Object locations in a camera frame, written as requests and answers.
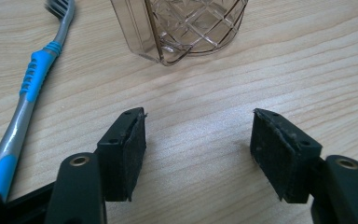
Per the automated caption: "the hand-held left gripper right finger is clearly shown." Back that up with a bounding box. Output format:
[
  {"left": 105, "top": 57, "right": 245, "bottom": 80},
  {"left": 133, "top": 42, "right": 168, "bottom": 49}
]
[{"left": 250, "top": 107, "right": 324, "bottom": 204}]

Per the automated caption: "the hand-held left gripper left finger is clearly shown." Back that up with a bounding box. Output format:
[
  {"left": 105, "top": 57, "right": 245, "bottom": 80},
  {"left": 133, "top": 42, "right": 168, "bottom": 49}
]
[{"left": 96, "top": 106, "right": 147, "bottom": 203}]

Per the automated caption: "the blue and grey toothbrush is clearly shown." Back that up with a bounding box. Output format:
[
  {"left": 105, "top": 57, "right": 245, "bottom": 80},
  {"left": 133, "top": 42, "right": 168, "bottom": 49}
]
[{"left": 0, "top": 0, "right": 76, "bottom": 203}]

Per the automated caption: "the clear patterned glass cup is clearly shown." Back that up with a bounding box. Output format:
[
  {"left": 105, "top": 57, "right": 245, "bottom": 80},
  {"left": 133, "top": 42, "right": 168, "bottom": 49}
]
[{"left": 110, "top": 0, "right": 250, "bottom": 67}]

